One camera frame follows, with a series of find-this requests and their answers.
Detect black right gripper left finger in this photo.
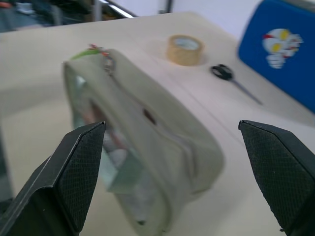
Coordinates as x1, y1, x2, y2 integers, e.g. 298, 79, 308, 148
0, 121, 107, 236

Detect pale green zipper pouch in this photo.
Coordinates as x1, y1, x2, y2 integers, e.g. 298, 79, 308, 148
62, 43, 225, 236

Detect brown packing tape roll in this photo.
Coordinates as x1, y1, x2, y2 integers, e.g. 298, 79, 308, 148
166, 34, 205, 66

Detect black handled scissors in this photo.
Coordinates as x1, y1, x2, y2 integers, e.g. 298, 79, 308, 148
210, 64, 263, 106

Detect blue case with cartoon print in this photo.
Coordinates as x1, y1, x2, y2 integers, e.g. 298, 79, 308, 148
237, 0, 315, 112

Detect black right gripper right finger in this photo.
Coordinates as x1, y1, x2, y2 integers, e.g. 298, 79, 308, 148
238, 119, 315, 236

